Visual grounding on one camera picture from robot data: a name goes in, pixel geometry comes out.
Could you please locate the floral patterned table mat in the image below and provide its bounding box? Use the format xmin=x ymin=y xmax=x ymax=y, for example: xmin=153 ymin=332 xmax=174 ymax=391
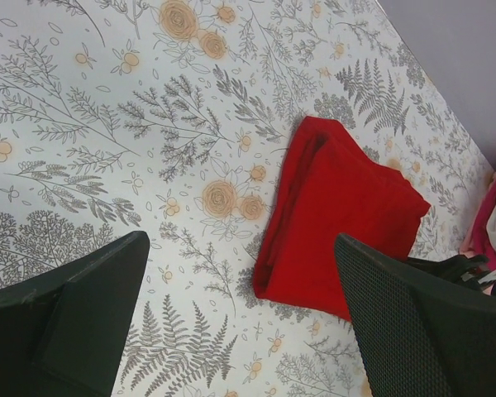
xmin=0 ymin=1 xmax=491 ymax=396

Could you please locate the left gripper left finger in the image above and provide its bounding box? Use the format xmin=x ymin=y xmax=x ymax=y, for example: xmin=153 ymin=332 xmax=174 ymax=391
xmin=0 ymin=231 xmax=150 ymax=396

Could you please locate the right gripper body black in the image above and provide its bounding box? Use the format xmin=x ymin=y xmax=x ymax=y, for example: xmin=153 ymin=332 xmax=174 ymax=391
xmin=406 ymin=255 xmax=496 ymax=297

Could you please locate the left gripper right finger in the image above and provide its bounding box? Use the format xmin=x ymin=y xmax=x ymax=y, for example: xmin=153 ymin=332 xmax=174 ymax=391
xmin=334 ymin=234 xmax=496 ymax=396

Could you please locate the crimson folded shirt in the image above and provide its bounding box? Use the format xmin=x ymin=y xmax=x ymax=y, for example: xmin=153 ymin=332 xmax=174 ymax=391
xmin=466 ymin=173 xmax=496 ymax=270

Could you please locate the red t shirt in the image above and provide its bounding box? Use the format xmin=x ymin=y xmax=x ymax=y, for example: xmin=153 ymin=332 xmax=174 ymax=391
xmin=253 ymin=117 xmax=431 ymax=321

